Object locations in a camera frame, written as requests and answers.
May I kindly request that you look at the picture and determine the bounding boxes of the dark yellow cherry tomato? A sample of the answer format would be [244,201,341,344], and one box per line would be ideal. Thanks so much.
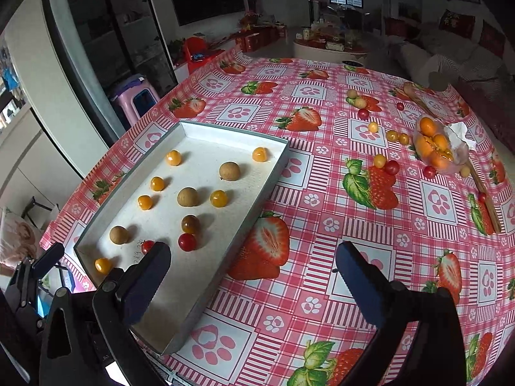
[210,190,229,208]

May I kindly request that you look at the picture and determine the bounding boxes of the brown-orange cherry tomato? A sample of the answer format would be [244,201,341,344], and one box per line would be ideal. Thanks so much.
[181,214,201,235]

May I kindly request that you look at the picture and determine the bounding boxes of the white shallow box tray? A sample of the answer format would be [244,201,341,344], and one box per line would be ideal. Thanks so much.
[74,121,289,354]

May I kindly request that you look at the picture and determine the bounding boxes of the pink strawberry tablecloth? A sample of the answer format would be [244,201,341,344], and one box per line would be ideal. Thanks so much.
[42,51,514,385]

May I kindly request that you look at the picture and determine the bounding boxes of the wooden stick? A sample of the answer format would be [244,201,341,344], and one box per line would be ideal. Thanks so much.
[403,82,501,234]

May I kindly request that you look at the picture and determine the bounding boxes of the orange mandarin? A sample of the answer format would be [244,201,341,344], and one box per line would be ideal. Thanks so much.
[419,116,437,138]
[432,133,450,152]
[415,134,434,160]

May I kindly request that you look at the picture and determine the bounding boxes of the glass fruit bowl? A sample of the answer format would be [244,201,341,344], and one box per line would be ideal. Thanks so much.
[412,115,470,174]

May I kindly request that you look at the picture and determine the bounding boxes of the white crumpled tissue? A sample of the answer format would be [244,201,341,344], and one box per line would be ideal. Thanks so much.
[444,121,477,151]

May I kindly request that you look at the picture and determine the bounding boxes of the pink plastic stool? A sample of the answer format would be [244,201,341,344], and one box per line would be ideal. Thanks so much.
[110,74,161,127]

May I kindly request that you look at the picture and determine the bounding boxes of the red plastic chair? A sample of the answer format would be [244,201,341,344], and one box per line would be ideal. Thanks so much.
[183,37,223,74]

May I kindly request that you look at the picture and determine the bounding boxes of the round white coffee table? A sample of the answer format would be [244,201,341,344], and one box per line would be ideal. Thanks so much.
[293,39,368,65]

